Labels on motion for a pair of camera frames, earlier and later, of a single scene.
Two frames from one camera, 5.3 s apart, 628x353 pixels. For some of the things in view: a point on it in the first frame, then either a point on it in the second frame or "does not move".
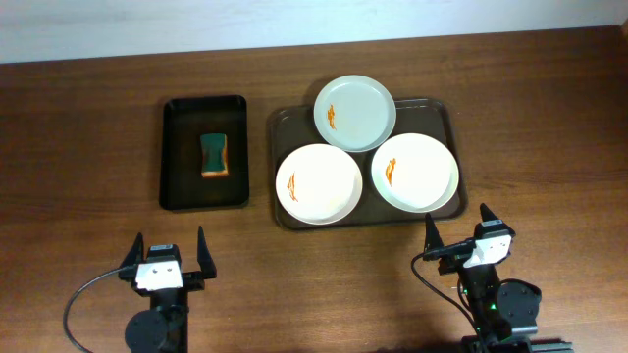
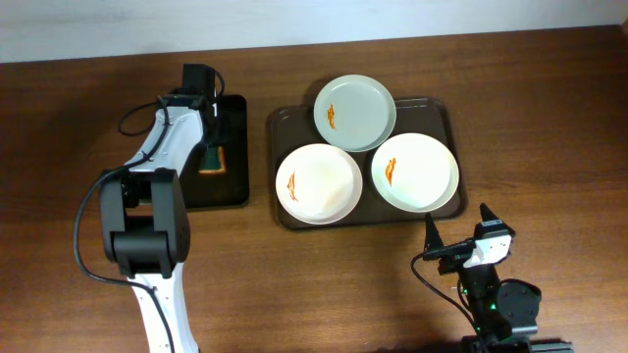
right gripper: x=449 y=265 does not move
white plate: x=319 y=184 does not move
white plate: x=415 y=173 does not move
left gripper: x=192 y=279 to x=209 y=135
